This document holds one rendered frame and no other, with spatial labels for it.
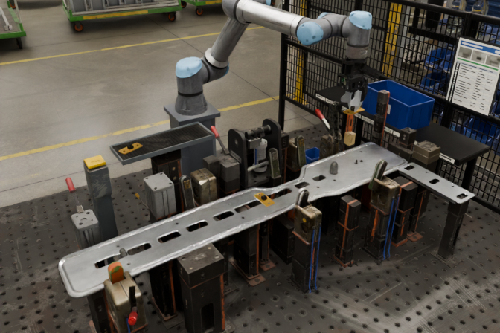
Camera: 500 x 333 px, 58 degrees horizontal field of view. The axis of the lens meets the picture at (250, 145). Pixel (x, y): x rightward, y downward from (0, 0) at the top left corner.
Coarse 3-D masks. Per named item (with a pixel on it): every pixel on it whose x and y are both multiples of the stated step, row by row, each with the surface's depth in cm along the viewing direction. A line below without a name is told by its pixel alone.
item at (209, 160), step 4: (208, 156) 174; (212, 156) 173; (204, 160) 172; (208, 160) 171; (212, 160) 170; (216, 160) 171; (204, 164) 173; (208, 164) 169; (212, 164) 170; (216, 164) 171; (208, 168) 170; (212, 168) 171; (216, 168) 172; (212, 172) 172; (216, 172) 173; (216, 176) 174
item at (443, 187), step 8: (400, 168) 184; (416, 168) 184; (424, 168) 184; (408, 176) 180; (416, 176) 179; (424, 176) 179; (432, 176) 179; (424, 184) 174; (432, 184) 174; (440, 184) 174; (448, 184) 174; (440, 192) 170; (448, 192) 170; (456, 192) 170; (464, 192) 170; (448, 200) 167; (456, 200) 165; (464, 200) 165
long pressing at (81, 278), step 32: (320, 160) 190; (352, 160) 190; (256, 192) 170; (320, 192) 170; (160, 224) 153; (192, 224) 153; (224, 224) 153; (256, 224) 154; (64, 256) 139; (96, 256) 139; (128, 256) 139; (160, 256) 139; (96, 288) 128
